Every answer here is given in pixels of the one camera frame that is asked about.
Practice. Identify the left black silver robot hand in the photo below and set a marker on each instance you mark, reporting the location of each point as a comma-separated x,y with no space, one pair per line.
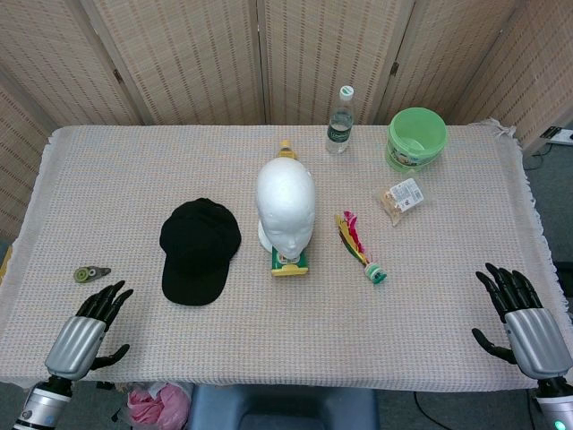
74,342

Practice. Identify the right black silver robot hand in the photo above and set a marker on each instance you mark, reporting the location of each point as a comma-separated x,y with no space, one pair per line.
535,338

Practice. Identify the black baseball cap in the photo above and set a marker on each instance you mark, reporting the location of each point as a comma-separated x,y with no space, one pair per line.
197,251

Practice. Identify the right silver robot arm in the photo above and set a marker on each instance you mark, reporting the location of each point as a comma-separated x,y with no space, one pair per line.
557,405

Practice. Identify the white foam mannequin head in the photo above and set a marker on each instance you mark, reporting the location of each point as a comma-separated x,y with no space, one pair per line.
284,197

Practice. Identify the green grey correction tape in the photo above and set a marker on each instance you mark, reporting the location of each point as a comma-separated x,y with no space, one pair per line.
89,273

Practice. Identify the pink plastic bag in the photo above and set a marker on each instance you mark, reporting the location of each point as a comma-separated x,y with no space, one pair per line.
156,405

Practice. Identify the clear snack packet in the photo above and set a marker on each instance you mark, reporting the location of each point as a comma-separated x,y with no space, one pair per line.
403,197

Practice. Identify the colourful feather shuttlecock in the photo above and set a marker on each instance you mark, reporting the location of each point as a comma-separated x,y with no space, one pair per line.
356,246

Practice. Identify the white power strip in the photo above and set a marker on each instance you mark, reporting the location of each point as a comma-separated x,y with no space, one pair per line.
559,134

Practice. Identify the beige woven tablecloth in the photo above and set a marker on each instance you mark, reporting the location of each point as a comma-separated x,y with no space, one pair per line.
286,327

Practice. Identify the green plastic bucket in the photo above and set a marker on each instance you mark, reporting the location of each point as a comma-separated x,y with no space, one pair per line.
409,154

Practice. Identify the blue grey chair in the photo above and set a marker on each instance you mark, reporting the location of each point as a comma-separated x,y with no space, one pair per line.
286,410

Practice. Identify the green box with yellow lid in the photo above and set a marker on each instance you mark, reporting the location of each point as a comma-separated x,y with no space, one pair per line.
290,268

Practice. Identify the clear water bottle green label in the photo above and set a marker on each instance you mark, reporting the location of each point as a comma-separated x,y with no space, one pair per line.
339,130

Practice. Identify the yellow capped bottle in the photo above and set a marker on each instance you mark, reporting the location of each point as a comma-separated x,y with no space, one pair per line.
288,151

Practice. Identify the woven folding screen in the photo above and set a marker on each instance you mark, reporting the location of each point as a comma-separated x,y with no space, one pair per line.
192,58

